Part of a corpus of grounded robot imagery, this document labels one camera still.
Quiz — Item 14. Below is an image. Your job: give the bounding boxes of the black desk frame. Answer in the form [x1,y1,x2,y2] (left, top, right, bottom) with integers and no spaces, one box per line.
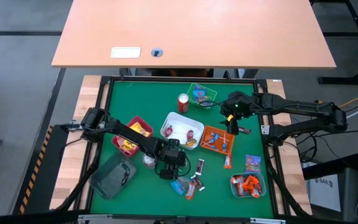
[309,0,358,85]

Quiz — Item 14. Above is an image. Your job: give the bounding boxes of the orange silver candy wrapper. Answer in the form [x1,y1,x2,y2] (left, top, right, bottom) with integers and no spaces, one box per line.
[185,182,196,200]

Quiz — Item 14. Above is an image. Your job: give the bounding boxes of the blue candy packet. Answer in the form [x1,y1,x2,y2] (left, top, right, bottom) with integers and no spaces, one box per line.
[193,85,208,98]
[170,181,186,196]

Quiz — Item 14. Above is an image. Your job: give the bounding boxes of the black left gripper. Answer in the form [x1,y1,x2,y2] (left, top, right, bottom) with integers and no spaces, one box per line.
[158,139,188,180]

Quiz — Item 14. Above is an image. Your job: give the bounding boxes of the orange plastic basket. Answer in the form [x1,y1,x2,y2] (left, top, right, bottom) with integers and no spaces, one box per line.
[200,125,236,156]

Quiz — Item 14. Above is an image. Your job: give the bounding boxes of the red soda can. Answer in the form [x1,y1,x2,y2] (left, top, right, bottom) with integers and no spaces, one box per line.
[177,93,190,113]

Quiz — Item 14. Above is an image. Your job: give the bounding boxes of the black cable bundle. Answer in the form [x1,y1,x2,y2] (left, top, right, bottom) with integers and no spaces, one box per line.
[265,146,312,218]
[54,141,104,212]

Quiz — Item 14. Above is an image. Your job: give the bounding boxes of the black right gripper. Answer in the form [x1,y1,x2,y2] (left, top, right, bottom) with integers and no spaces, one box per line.
[221,91,254,136]

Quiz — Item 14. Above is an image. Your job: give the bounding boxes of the maroon plastic bin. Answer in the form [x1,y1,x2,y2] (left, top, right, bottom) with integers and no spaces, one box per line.
[111,115,154,157]

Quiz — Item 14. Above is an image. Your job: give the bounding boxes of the yellow power cable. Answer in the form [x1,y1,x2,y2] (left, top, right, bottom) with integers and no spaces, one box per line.
[337,95,358,109]

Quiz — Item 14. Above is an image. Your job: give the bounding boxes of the silver drink can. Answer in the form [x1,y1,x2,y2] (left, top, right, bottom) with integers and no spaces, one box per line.
[142,154,157,169]

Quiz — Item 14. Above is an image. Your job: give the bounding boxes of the yellow sour candy packet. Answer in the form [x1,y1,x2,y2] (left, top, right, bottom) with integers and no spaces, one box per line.
[131,121,151,138]
[116,136,138,153]

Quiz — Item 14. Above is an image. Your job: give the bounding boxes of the white plastic bin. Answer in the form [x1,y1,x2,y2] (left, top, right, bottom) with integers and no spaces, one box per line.
[160,111,205,151]

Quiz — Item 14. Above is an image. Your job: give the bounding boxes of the teal plastic bin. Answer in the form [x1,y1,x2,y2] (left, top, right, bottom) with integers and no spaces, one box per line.
[230,172,267,199]

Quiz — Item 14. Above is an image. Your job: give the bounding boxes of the green felt mat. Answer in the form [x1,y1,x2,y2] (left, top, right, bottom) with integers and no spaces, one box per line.
[90,80,275,218]

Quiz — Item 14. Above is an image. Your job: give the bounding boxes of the white cardboard box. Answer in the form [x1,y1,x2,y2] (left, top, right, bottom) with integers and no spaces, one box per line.
[308,173,342,213]

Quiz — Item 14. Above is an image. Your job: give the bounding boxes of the black yellow striped panel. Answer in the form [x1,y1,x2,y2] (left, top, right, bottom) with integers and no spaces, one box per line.
[11,124,70,215]

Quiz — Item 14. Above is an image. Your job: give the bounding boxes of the light wooden desk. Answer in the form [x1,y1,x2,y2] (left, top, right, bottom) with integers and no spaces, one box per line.
[51,0,337,69]

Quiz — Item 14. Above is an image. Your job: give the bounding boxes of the black desk legs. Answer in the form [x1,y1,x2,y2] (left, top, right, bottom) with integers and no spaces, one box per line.
[119,67,260,80]

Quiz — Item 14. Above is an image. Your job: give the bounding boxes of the dark transparent plastic bin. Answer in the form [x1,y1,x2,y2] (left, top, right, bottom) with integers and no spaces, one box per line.
[89,152,137,200]

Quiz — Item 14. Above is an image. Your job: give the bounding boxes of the green plastic basket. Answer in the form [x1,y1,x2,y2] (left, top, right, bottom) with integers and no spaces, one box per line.
[186,82,218,110]

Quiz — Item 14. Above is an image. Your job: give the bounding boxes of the purple rainbow candy packet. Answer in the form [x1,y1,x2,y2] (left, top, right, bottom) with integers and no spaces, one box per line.
[245,154,262,173]

